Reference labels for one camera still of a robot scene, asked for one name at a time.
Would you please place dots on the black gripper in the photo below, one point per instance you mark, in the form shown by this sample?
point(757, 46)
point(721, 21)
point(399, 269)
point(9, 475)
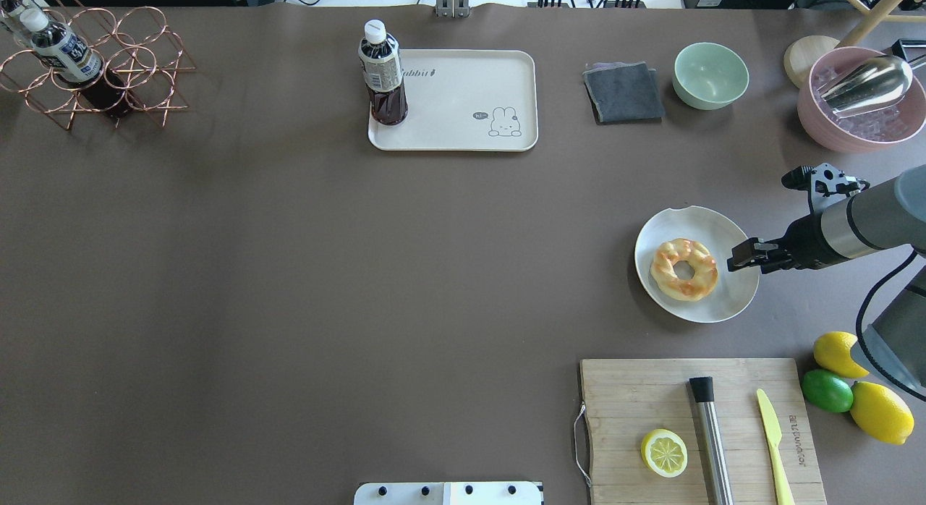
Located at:
point(803, 241)

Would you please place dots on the white plate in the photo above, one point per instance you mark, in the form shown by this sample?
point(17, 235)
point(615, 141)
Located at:
point(734, 290)

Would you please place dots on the twisted glazed donut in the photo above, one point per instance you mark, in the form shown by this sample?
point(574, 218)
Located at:
point(685, 270)

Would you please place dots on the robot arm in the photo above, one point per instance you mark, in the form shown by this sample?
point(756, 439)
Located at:
point(850, 218)

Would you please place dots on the cream rabbit tray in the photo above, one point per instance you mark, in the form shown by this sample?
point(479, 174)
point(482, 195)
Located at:
point(464, 100)

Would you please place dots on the dark drink bottle on tray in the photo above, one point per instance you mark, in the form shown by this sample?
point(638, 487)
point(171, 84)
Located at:
point(381, 66)

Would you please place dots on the yellow lemon upper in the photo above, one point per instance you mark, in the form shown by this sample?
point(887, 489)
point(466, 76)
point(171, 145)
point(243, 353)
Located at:
point(833, 351)

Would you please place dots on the yellow lemon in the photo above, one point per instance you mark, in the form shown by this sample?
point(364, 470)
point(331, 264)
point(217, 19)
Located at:
point(881, 413)
point(833, 351)

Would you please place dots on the steel muddler black tip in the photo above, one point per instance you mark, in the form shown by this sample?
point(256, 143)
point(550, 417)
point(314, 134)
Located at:
point(717, 476)

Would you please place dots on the green lime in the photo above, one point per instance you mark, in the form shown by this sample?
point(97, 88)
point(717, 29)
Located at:
point(826, 390)

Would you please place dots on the yellow plastic knife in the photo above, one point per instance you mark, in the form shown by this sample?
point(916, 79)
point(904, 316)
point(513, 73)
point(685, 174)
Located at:
point(773, 433)

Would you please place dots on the bamboo cutting board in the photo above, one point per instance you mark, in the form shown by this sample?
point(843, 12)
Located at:
point(627, 398)

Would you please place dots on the mint green bowl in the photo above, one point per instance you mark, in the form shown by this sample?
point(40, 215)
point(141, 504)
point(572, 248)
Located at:
point(708, 76)

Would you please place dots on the pink bowl with ice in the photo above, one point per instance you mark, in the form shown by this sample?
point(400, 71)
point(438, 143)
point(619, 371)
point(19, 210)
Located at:
point(856, 134)

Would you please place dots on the grey folded cloth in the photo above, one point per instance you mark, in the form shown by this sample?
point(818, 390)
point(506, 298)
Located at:
point(623, 92)

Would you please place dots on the half lemon slice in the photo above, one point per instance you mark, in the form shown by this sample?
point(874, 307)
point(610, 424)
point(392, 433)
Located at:
point(664, 452)

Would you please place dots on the yellow lemon lower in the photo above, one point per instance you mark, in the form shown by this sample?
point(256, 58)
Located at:
point(881, 413)

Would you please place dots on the round wooden stand base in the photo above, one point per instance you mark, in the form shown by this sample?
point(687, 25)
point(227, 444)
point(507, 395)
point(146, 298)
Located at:
point(800, 56)

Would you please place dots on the metal ice scoop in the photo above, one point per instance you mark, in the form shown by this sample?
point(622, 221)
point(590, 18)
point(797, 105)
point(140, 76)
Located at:
point(848, 85)

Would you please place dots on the wooden cup tree stand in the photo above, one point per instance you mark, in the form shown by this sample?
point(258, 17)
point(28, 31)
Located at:
point(871, 17)

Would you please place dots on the dark drink bottle in rack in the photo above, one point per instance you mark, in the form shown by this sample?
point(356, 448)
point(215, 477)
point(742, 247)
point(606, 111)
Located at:
point(76, 63)

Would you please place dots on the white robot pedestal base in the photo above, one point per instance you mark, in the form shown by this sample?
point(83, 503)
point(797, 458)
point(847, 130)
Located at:
point(462, 492)

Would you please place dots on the copper wire bottle rack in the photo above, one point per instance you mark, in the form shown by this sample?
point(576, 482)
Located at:
point(137, 45)

